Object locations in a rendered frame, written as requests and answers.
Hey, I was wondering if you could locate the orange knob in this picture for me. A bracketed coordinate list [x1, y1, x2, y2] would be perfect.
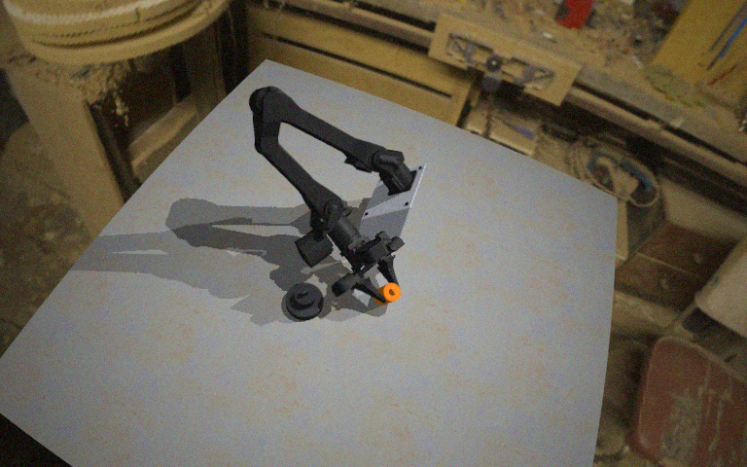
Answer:
[374, 283, 401, 305]

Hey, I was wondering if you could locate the dark grey round pedestal with shaft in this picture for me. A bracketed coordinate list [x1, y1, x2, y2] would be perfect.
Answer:
[286, 282, 324, 320]

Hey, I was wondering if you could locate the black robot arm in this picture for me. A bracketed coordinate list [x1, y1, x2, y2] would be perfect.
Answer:
[249, 86, 417, 268]

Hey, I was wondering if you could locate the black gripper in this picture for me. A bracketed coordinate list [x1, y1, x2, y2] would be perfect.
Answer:
[331, 233, 405, 303]

